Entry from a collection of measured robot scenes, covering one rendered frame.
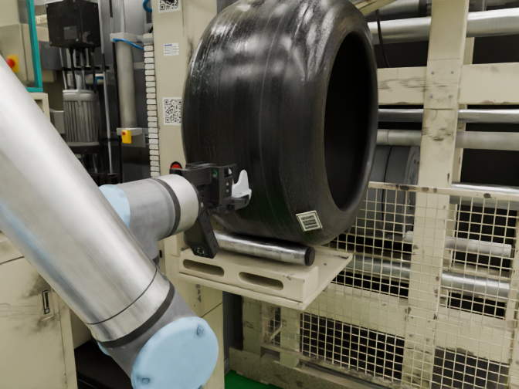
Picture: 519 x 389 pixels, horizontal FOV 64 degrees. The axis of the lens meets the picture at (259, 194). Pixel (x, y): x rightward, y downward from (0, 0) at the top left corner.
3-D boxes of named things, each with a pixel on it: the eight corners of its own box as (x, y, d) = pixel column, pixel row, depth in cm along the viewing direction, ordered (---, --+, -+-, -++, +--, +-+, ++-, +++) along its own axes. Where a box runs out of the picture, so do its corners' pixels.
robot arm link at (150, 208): (63, 265, 52) (53, 188, 51) (137, 240, 63) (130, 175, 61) (114, 276, 48) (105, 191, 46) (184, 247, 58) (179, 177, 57)
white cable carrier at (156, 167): (152, 202, 123) (142, 34, 114) (163, 199, 128) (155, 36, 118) (163, 204, 121) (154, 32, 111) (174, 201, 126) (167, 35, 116)
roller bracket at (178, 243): (168, 256, 107) (167, 220, 105) (247, 220, 141) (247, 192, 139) (178, 258, 105) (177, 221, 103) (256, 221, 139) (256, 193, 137)
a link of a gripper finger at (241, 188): (262, 167, 80) (236, 173, 72) (262, 197, 81) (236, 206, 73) (248, 166, 81) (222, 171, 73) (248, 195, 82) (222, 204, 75)
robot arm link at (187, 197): (181, 242, 59) (132, 232, 63) (202, 234, 63) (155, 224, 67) (180, 180, 57) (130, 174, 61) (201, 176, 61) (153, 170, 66)
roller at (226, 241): (196, 227, 112) (192, 243, 111) (186, 224, 108) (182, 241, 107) (317, 248, 95) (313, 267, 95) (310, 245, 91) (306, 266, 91)
